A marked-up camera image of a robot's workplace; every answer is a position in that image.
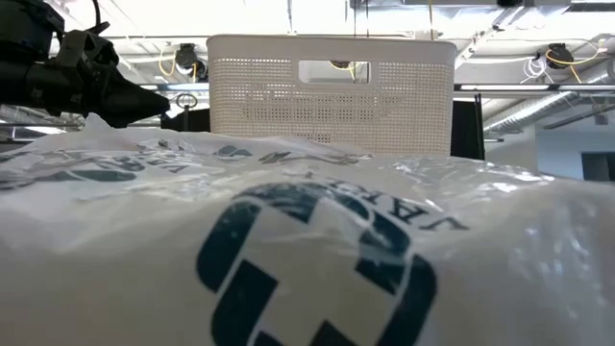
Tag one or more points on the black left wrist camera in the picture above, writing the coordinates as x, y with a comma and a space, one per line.
86, 48

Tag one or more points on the white perforated plastic basket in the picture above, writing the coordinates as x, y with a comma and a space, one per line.
331, 106

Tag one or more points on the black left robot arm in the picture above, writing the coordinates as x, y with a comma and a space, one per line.
24, 81

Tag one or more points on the dark wall screen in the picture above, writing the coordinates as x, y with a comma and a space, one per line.
598, 166

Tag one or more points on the white printed plastic supply bag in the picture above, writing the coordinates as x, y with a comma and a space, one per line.
307, 250

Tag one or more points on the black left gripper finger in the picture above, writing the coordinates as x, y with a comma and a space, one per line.
144, 117
134, 98

